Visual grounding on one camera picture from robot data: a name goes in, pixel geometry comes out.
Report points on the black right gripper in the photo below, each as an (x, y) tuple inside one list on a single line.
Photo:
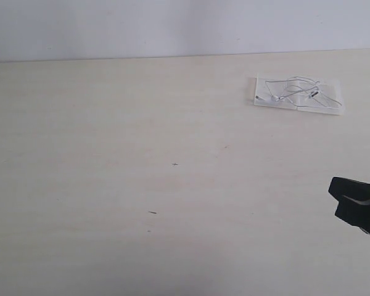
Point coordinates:
[(354, 201)]

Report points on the clear plastic storage case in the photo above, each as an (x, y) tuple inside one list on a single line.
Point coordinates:
[(299, 94)]

